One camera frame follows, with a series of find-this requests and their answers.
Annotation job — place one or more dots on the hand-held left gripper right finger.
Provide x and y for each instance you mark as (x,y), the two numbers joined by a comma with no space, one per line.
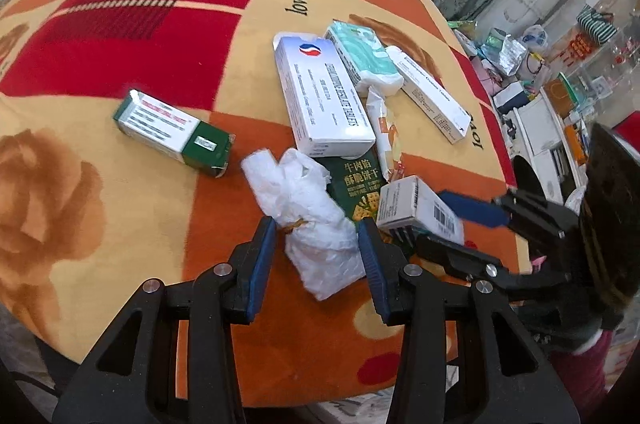
(375,264)

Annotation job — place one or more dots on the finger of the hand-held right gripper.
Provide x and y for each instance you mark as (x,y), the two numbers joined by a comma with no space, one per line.
(450,254)
(475,211)

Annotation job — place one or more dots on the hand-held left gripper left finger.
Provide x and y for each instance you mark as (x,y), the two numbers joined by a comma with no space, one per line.
(260,264)

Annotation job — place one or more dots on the small white barcode box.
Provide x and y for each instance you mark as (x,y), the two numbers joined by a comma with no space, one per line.
(410,204)

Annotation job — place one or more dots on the dark green cracker packet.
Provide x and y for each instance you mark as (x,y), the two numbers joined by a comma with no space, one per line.
(352,184)

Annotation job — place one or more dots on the black round bin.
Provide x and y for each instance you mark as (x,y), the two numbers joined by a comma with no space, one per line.
(612,214)

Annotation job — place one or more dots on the white and orange snack wrapper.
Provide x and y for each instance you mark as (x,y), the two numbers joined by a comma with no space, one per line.
(385,133)

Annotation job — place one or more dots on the long white medicine box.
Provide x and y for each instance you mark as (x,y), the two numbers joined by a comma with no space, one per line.
(430,96)

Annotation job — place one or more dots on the green and white medicine box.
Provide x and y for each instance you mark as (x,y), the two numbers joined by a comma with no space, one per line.
(165,123)

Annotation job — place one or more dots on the large white medicine box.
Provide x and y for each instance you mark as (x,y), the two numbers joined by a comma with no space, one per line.
(320,103)

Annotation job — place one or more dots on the teal and white tissue pack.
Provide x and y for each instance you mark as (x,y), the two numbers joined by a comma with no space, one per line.
(365,58)

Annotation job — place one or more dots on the person's right forearm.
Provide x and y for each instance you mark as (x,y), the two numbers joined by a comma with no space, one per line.
(580,364)

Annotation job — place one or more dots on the white television cabinet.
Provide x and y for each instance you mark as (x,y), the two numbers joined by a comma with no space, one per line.
(545,138)

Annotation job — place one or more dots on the white and navy bag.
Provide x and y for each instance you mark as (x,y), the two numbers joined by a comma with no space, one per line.
(512,97)

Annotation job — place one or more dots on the orange gift bag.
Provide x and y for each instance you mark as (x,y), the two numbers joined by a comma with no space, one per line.
(557,92)

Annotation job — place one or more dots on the silver foil bag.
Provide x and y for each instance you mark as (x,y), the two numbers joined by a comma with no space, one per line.
(510,53)

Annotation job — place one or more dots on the white and blue plastic bag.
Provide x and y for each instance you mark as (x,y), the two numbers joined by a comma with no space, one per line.
(535,37)

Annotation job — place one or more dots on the red hanging decoration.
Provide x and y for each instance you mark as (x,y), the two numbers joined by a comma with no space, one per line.
(580,44)

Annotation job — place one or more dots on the green striped bag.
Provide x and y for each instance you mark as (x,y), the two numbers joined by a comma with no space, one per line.
(597,24)

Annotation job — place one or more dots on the printed red and yellow blanket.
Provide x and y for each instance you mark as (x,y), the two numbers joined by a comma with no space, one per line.
(125,28)

